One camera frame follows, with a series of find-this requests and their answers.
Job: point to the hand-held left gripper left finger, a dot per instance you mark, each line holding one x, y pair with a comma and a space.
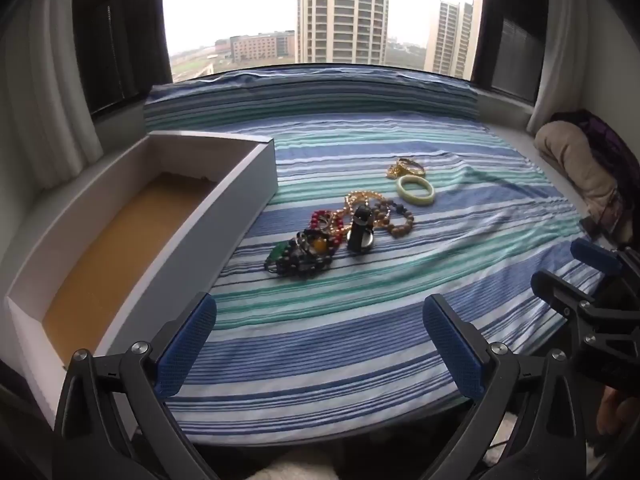
187, 345

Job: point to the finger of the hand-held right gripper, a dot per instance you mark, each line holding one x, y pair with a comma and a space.
552, 286
595, 256

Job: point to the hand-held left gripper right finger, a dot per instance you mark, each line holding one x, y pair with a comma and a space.
452, 347

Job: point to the white cardboard box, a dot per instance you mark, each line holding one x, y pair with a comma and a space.
125, 240

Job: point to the silver fish keyring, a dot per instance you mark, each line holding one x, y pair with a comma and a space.
301, 241

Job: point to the amber bead charm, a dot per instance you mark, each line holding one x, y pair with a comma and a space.
320, 246

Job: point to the pale green jade bangle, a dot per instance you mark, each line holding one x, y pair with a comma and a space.
400, 187

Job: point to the gold mesh bangle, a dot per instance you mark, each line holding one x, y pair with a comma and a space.
411, 166

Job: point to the person's right hand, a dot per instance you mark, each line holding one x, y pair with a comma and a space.
610, 412

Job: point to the blue green striped blanket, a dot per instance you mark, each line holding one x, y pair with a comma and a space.
380, 310

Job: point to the white fluffy rug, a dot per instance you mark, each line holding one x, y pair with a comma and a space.
285, 470

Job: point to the white curtain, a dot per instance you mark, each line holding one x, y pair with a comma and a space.
560, 45
55, 70

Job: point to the dark window blind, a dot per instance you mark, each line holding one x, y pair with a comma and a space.
512, 30
112, 35

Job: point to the slim apartment tower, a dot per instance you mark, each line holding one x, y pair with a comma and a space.
449, 37

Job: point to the low brick building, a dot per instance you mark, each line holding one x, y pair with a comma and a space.
260, 46

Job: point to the tall apartment tower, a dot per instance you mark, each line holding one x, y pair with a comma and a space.
342, 10

